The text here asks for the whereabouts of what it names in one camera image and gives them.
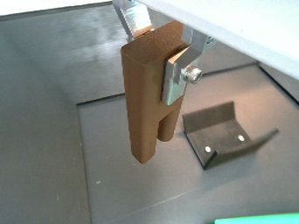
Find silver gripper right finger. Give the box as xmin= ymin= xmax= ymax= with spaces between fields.
xmin=163 ymin=25 xmax=214 ymax=105

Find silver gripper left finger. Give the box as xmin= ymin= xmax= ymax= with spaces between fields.
xmin=112 ymin=0 xmax=154 ymax=42

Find brown two-pronged peg block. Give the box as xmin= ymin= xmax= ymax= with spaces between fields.
xmin=120 ymin=21 xmax=186 ymax=164

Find green foam shape-sorter board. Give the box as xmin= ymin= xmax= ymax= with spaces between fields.
xmin=211 ymin=213 xmax=299 ymax=224

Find dark grey curved arch block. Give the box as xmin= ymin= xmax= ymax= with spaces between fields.
xmin=182 ymin=101 xmax=279 ymax=170

